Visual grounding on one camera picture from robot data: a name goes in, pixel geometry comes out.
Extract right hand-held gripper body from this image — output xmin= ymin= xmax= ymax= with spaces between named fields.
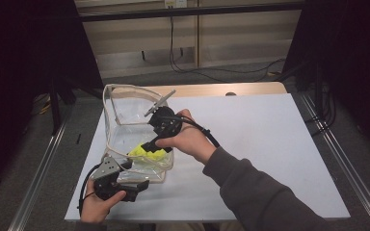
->
xmin=144 ymin=89 xmax=185 ymax=141

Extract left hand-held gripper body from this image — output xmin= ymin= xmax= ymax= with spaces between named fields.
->
xmin=92 ymin=155 xmax=139 ymax=203

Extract clear plastic bag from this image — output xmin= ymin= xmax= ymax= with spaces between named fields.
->
xmin=101 ymin=84 xmax=175 ymax=185

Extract person's right hand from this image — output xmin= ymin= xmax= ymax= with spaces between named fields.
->
xmin=154 ymin=109 xmax=218 ymax=166

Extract person's left hand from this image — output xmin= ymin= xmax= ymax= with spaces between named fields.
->
xmin=80 ymin=179 xmax=127 ymax=224

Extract black metal stand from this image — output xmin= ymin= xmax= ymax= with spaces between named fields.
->
xmin=48 ymin=76 xmax=78 ymax=135

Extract white board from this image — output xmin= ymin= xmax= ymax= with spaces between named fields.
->
xmin=64 ymin=92 xmax=351 ymax=223

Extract black horizontal bar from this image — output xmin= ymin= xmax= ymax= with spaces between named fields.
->
xmin=76 ymin=2 xmax=306 ymax=23

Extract white power outlet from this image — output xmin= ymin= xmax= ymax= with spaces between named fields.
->
xmin=164 ymin=0 xmax=188 ymax=9

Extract dark curtain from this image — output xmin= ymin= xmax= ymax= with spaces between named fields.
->
xmin=282 ymin=0 xmax=370 ymax=160
xmin=0 ymin=0 xmax=104 ymax=196

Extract left hand-held gripper black cable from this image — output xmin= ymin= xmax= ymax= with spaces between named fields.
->
xmin=77 ymin=163 xmax=105 ymax=218

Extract hand-held gripper black cable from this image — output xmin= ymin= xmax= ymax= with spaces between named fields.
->
xmin=77 ymin=163 xmax=105 ymax=218
xmin=165 ymin=115 xmax=221 ymax=149

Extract right hand-held gripper black cable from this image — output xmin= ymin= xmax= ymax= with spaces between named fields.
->
xmin=165 ymin=115 xmax=221 ymax=149

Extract metal floor rail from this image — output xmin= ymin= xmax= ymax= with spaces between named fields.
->
xmin=8 ymin=121 xmax=68 ymax=231
xmin=300 ymin=92 xmax=370 ymax=231

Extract black wall cable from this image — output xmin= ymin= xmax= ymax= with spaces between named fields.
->
xmin=169 ymin=15 xmax=287 ymax=83

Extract black floor cables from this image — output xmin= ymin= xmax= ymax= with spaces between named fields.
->
xmin=304 ymin=81 xmax=337 ymax=138

